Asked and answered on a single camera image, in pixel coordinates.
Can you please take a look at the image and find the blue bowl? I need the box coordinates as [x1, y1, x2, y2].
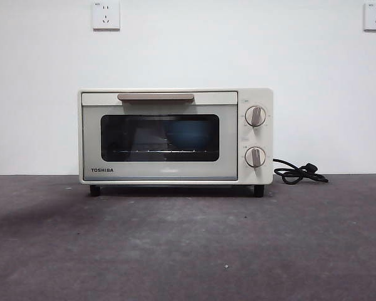
[165, 120, 211, 150]

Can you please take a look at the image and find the oven door with beige handle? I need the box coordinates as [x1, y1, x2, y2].
[81, 91, 239, 182]

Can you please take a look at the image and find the cream oven knob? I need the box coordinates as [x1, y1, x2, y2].
[244, 105, 268, 128]
[244, 146, 267, 168]

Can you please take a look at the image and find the cream toaster oven housing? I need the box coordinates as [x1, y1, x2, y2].
[78, 87, 274, 198]

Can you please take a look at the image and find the metal wire oven rack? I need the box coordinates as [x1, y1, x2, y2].
[103, 149, 216, 156]

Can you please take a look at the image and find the black oven power cable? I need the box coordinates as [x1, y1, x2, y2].
[271, 157, 329, 185]

